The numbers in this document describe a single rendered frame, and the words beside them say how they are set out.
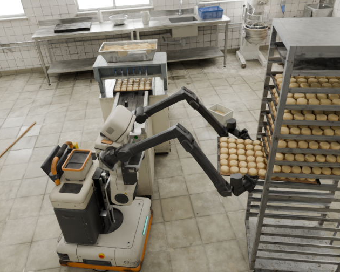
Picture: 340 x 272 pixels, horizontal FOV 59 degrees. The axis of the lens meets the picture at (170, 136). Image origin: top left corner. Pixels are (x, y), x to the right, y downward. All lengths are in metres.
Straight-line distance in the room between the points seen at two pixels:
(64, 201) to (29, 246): 0.99
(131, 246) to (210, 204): 0.98
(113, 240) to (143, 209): 0.37
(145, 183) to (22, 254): 1.22
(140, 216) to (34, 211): 1.20
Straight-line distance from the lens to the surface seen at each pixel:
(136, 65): 3.05
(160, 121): 3.34
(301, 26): 1.77
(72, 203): 2.19
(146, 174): 2.88
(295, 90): 1.59
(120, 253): 2.46
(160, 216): 2.99
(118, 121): 1.87
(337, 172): 2.00
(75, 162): 2.27
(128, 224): 2.60
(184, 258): 2.71
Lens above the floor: 2.26
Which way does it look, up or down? 35 degrees down
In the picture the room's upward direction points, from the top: 3 degrees counter-clockwise
